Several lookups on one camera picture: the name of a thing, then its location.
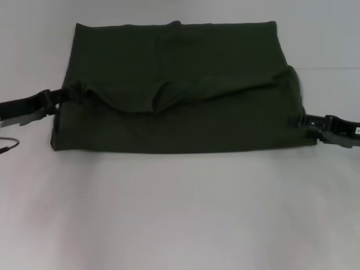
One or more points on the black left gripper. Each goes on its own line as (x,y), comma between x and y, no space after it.
(28,108)

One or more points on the dark green FREE t-shirt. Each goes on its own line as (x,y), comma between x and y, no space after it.
(182,56)

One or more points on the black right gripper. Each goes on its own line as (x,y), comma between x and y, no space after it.
(340,132)

